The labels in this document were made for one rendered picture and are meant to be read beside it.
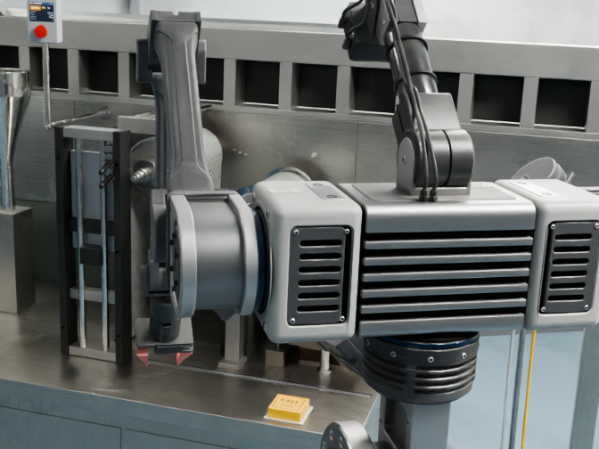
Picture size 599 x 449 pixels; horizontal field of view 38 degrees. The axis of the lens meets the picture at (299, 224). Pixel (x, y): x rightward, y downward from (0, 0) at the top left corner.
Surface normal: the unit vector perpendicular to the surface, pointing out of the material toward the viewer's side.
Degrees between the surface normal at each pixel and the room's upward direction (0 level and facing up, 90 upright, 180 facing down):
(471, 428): 0
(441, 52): 90
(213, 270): 85
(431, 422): 90
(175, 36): 44
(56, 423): 90
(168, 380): 0
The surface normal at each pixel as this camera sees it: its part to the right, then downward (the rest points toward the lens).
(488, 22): 0.23, 0.26
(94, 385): 0.04, -0.97
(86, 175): -0.27, 0.23
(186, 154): 0.19, -0.52
